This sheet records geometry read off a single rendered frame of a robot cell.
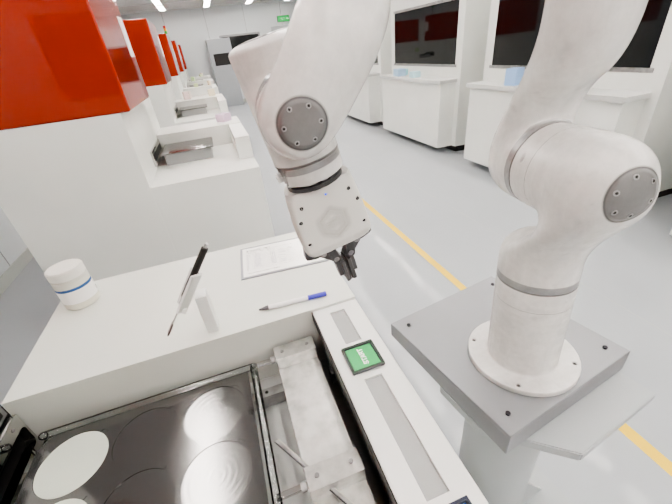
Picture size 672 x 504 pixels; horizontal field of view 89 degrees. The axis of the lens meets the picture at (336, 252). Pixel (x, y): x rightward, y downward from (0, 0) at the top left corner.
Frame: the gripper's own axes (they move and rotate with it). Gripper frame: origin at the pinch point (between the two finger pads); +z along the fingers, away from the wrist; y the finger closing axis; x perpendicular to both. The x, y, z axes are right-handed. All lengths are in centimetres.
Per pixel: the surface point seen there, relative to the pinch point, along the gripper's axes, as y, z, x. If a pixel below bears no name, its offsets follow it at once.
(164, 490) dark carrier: -37.1, 14.3, -10.3
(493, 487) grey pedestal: 12, 64, -15
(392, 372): -0.5, 15.8, -9.7
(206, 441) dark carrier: -31.3, 15.5, -5.2
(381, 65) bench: 272, 69, 568
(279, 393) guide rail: -20.3, 23.2, 3.0
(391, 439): -5.4, 14.7, -19.2
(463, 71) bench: 274, 73, 348
